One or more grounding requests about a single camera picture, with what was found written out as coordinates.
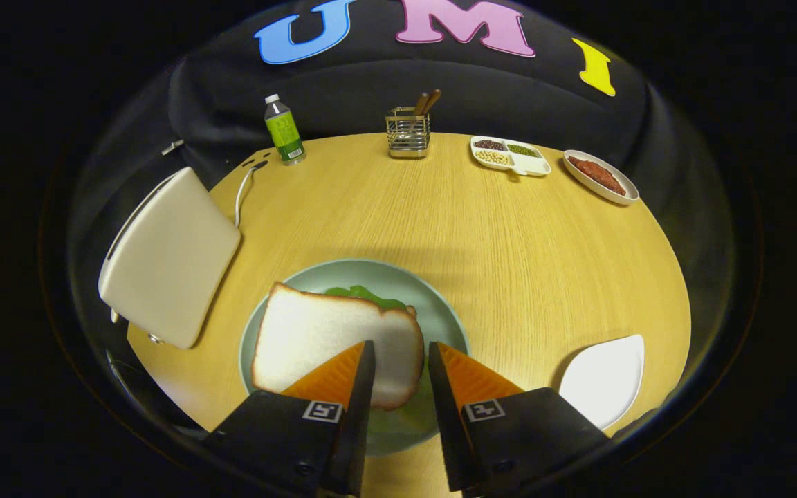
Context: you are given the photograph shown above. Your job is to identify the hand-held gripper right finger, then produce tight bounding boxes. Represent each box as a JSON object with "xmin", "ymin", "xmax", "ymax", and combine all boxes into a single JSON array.
[{"xmin": 428, "ymin": 340, "xmax": 610, "ymax": 493}]

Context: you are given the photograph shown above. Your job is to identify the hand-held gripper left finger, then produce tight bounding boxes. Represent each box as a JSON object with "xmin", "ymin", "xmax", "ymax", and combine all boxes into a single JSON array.
[{"xmin": 201, "ymin": 339, "xmax": 377, "ymax": 497}]

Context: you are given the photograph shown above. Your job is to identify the toasted bread slice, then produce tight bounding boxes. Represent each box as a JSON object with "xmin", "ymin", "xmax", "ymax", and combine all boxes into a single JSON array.
[{"xmin": 252, "ymin": 282, "xmax": 425, "ymax": 411}]

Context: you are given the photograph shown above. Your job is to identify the green lettuce leaf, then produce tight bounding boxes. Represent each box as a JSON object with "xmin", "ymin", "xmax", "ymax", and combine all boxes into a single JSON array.
[{"xmin": 322, "ymin": 285, "xmax": 410, "ymax": 312}]

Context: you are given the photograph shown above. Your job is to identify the pale green round plate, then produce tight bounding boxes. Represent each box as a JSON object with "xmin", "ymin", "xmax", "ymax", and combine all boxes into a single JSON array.
[{"xmin": 238, "ymin": 259, "xmax": 472, "ymax": 457}]

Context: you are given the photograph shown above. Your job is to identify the white leaf-shaped plate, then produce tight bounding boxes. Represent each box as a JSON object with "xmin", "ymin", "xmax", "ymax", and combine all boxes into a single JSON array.
[{"xmin": 559, "ymin": 334, "xmax": 646, "ymax": 431}]

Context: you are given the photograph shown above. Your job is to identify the white toaster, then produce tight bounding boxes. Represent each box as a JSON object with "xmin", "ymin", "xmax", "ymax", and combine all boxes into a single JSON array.
[{"xmin": 98, "ymin": 166, "xmax": 242, "ymax": 350}]

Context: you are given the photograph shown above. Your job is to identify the white divided bean dish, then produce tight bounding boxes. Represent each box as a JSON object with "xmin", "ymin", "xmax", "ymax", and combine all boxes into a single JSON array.
[{"xmin": 470, "ymin": 136, "xmax": 552, "ymax": 177}]

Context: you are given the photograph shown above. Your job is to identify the white round meat plate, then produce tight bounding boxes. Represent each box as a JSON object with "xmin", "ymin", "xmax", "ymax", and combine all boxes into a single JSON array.
[{"xmin": 562, "ymin": 149, "xmax": 641, "ymax": 206}]

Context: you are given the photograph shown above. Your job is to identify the red meat slices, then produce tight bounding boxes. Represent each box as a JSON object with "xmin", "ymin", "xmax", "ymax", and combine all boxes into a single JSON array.
[{"xmin": 569, "ymin": 156, "xmax": 627, "ymax": 196}]

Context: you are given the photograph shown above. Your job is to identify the green label plastic bottle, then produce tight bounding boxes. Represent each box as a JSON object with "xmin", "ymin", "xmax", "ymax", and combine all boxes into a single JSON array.
[{"xmin": 264, "ymin": 94, "xmax": 307, "ymax": 166}]

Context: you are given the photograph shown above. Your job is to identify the white toaster cable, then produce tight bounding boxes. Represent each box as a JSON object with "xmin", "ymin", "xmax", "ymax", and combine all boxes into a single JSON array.
[{"xmin": 235, "ymin": 160, "xmax": 269, "ymax": 228}]

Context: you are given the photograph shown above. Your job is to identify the metal wire utensil holder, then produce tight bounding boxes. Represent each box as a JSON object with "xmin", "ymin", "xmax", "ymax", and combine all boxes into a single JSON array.
[{"xmin": 385, "ymin": 106, "xmax": 432, "ymax": 160}]

